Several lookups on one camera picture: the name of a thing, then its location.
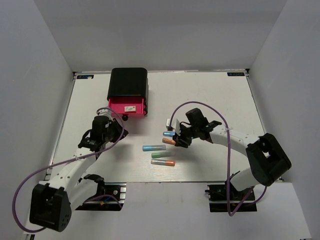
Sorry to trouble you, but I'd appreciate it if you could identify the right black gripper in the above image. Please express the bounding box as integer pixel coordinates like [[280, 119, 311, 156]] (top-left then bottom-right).
[[173, 124, 199, 149]]

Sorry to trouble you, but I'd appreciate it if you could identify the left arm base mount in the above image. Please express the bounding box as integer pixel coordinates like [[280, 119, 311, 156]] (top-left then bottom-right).
[[76, 182, 127, 212]]

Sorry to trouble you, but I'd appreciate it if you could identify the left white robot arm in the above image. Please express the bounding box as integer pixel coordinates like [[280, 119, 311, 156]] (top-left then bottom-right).
[[29, 115, 128, 232]]

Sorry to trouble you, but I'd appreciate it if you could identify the left blue corner label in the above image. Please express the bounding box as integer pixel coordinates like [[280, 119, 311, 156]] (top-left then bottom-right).
[[76, 74, 94, 80]]

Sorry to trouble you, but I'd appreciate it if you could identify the blue corner label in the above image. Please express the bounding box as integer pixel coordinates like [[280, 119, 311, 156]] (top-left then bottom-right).
[[76, 74, 94, 80], [227, 72, 245, 77]]

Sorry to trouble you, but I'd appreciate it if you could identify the right blue corner label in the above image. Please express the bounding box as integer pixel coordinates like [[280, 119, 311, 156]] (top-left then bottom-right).
[[227, 72, 245, 77]]

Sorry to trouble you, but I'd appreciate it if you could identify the light blue clear tube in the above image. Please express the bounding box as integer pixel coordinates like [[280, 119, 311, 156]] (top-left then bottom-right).
[[142, 144, 166, 152]]

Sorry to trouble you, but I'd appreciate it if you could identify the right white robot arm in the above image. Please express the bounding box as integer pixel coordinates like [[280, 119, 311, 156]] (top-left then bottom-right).
[[166, 108, 292, 200]]

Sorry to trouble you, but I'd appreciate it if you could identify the blue pen refill tube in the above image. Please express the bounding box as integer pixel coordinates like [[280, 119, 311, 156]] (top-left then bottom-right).
[[163, 131, 175, 137]]

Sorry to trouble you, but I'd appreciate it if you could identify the black drawer cabinet shell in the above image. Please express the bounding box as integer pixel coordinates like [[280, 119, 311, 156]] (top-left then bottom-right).
[[107, 67, 149, 115]]

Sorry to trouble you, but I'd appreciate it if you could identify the green clear tube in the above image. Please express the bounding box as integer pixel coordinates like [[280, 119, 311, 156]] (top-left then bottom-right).
[[151, 151, 175, 159]]

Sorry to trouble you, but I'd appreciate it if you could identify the clear tube orange cap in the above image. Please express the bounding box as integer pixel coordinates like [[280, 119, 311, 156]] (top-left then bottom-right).
[[150, 159, 176, 167]]

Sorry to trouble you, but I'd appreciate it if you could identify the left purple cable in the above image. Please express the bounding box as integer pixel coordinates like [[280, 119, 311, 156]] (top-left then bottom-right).
[[12, 107, 125, 233]]

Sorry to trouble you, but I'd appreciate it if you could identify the orange pen refill tube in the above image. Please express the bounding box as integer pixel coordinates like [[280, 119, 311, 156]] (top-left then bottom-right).
[[162, 137, 176, 146]]

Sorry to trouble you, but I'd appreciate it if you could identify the pink top drawer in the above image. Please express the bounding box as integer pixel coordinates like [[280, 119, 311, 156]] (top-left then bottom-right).
[[108, 96, 147, 121]]

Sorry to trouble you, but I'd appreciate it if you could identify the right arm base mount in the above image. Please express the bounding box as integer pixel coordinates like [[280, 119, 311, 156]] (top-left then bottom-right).
[[204, 183, 257, 213]]

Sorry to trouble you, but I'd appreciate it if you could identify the white eraser with red label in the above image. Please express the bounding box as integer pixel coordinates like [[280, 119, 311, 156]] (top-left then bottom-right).
[[124, 105, 136, 113]]

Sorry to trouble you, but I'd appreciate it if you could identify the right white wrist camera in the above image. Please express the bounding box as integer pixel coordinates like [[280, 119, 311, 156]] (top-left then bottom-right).
[[166, 118, 180, 135]]

